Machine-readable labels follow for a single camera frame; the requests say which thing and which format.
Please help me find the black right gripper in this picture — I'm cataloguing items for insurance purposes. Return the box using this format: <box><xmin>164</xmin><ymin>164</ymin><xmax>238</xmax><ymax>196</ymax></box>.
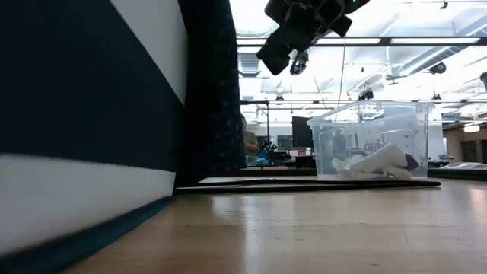
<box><xmin>256</xmin><ymin>0</ymin><xmax>370</xmax><ymax>76</ymax></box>

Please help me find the dark navy towel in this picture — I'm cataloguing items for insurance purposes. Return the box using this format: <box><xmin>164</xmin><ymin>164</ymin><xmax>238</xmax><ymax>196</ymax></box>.
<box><xmin>177</xmin><ymin>0</ymin><xmax>247</xmax><ymax>188</ymax></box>

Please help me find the black background monitor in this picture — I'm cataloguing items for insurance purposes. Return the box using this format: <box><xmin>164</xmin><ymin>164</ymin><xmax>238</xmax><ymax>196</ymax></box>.
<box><xmin>291</xmin><ymin>116</ymin><xmax>315</xmax><ymax>148</ymax></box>

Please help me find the person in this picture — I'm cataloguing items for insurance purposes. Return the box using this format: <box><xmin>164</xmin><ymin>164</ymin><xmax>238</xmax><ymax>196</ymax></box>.
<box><xmin>241</xmin><ymin>113</ymin><xmax>259</xmax><ymax>167</ymax></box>

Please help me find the white sock with dark toe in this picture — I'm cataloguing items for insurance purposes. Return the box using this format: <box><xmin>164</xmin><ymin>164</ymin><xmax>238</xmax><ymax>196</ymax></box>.
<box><xmin>330</xmin><ymin>142</ymin><xmax>419</xmax><ymax>180</ymax></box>

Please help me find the clear plastic bin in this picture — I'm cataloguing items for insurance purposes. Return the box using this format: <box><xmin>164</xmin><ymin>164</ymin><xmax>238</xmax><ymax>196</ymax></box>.
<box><xmin>307</xmin><ymin>100</ymin><xmax>435</xmax><ymax>180</ymax></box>

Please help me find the black overhead light beam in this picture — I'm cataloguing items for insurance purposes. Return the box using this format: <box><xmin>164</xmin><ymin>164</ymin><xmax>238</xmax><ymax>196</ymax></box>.
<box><xmin>236</xmin><ymin>37</ymin><xmax>487</xmax><ymax>47</ymax></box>

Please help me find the white fabric bundle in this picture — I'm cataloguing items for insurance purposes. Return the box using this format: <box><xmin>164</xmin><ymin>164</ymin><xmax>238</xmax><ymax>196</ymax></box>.
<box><xmin>443</xmin><ymin>161</ymin><xmax>487</xmax><ymax>171</ymax></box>

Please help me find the black overhead camera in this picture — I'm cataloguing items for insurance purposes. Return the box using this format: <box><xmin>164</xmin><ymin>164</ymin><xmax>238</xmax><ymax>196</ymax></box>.
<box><xmin>289</xmin><ymin>49</ymin><xmax>310</xmax><ymax>76</ymax></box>

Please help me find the silver ventilation duct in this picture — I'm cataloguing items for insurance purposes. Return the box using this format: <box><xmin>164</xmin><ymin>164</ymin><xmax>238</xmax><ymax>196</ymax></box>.
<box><xmin>237</xmin><ymin>51</ymin><xmax>275</xmax><ymax>79</ymax></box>

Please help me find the black background rig frame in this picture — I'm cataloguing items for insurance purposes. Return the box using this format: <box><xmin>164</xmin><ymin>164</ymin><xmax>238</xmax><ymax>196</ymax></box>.
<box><xmin>240</xmin><ymin>100</ymin><xmax>270</xmax><ymax>145</ymax></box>

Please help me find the black aluminium table frame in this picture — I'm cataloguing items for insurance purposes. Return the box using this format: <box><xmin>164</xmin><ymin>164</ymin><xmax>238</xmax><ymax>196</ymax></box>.
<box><xmin>428</xmin><ymin>167</ymin><xmax>487</xmax><ymax>180</ymax></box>

